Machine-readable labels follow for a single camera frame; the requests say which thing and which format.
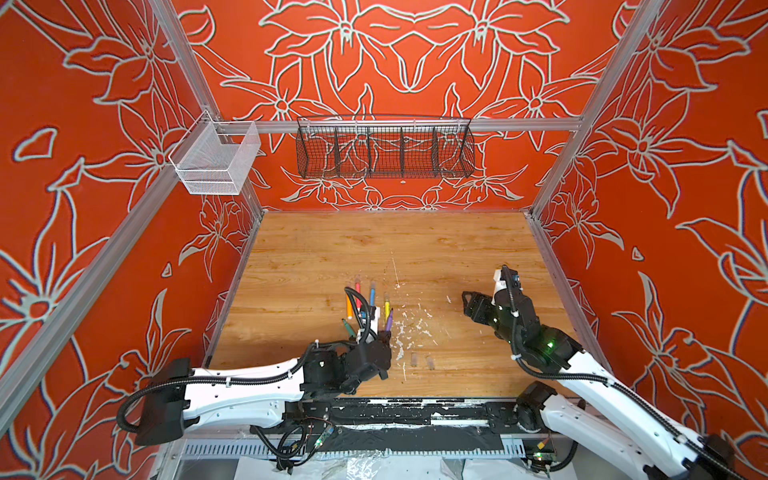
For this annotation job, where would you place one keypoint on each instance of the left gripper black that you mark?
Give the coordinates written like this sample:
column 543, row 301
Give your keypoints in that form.
column 386, row 341

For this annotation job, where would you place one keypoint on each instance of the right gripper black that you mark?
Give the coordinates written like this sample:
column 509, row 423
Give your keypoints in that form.
column 476, row 298

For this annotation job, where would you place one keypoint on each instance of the green marker pen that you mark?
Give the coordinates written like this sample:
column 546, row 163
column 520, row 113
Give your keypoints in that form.
column 349, row 329

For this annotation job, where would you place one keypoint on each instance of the orange marker pen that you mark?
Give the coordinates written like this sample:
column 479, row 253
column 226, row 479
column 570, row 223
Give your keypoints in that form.
column 349, row 307

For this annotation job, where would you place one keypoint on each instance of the blue marker pen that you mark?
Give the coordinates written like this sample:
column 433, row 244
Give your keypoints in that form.
column 372, row 294

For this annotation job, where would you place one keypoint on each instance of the pink marker pen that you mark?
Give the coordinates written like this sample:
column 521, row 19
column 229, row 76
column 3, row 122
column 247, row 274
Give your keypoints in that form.
column 357, row 287

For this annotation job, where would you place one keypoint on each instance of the yellow marker pen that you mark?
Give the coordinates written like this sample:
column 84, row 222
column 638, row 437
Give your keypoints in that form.
column 387, row 306

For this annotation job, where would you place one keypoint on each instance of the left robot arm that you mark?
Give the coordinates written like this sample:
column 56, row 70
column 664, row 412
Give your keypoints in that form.
column 180, row 397

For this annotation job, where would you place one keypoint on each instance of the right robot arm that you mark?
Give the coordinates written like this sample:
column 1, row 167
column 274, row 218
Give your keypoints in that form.
column 574, row 395

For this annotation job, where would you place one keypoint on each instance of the clear plastic bin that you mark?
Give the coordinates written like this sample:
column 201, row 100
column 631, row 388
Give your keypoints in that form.
column 210, row 161

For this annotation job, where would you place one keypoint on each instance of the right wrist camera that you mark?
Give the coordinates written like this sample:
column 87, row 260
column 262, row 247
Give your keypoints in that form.
column 501, row 276

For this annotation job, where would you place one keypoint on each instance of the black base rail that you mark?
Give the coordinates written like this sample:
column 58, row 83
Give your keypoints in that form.
column 499, row 415

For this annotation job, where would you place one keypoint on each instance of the black wire basket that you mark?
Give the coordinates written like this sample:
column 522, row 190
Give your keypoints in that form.
column 357, row 147

